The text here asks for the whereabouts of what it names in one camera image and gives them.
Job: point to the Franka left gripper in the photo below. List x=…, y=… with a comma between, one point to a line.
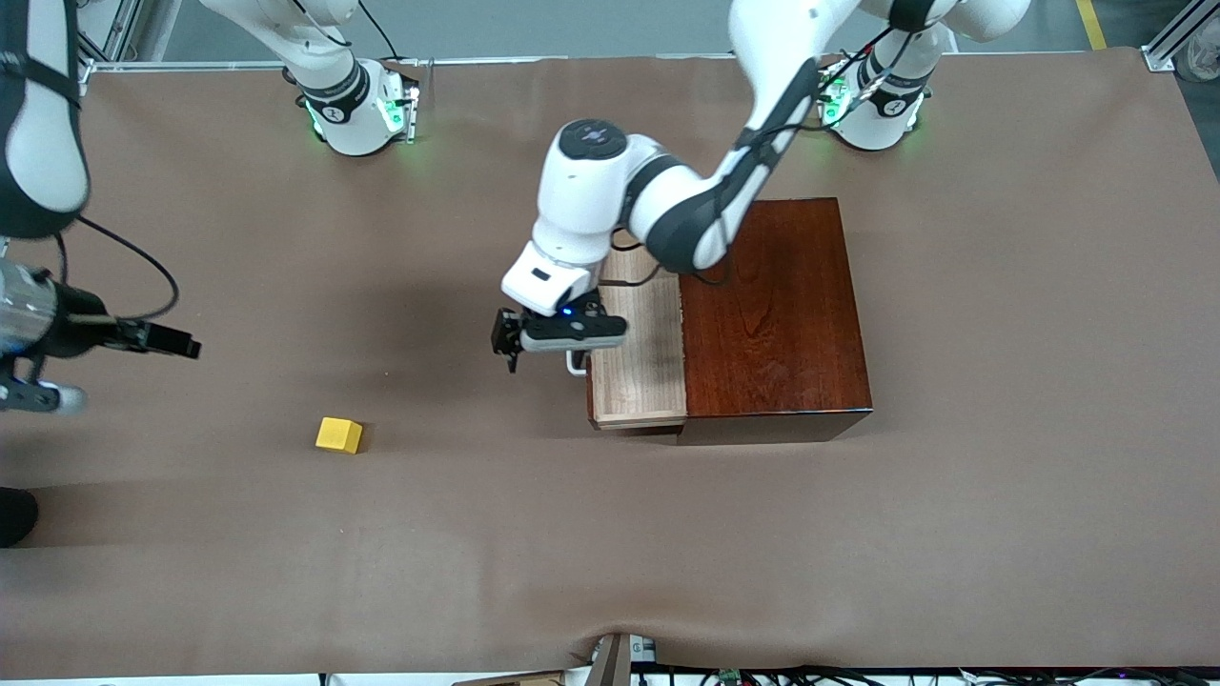
x=506, y=334

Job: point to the Franka right gripper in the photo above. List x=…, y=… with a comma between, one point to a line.
x=78, y=329

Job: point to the yellow block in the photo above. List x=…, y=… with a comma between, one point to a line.
x=338, y=434

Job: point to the white Franka right robot arm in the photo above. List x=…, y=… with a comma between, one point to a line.
x=348, y=114

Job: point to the white Franka left robot arm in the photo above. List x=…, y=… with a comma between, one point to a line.
x=591, y=191

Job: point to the black rounded object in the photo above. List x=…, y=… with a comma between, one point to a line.
x=14, y=516

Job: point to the brown table mat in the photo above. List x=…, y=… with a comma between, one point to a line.
x=381, y=572

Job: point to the dark brown wooden cabinet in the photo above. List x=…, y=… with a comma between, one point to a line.
x=791, y=333

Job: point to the cardboard piece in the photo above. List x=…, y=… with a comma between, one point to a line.
x=510, y=678

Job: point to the aluminium frame profile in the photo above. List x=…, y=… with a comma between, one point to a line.
x=110, y=33
x=1177, y=33

